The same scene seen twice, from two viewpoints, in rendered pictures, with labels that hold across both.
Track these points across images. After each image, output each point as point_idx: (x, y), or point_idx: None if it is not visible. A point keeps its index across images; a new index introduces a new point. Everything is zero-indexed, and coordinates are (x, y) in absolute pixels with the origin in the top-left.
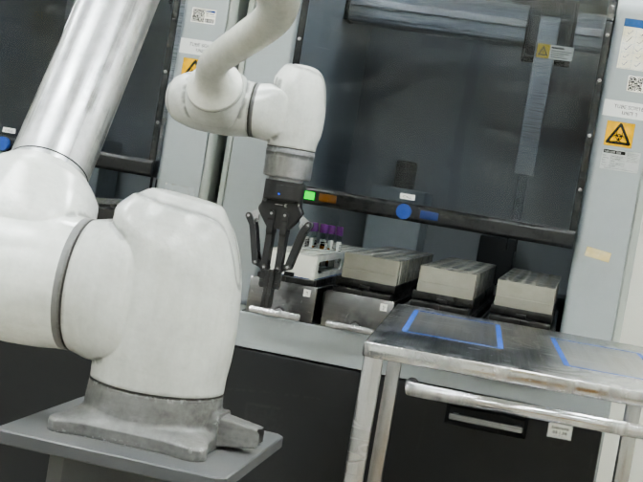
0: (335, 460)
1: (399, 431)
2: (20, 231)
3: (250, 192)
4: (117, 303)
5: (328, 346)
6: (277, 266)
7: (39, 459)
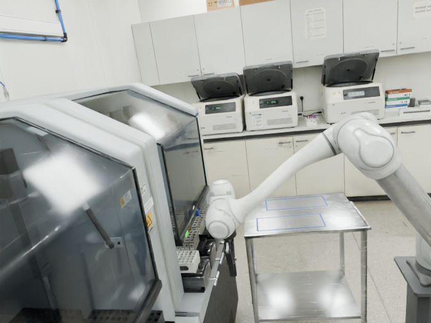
0: (220, 302)
1: (222, 275)
2: None
3: (173, 252)
4: None
5: (213, 273)
6: (234, 257)
7: None
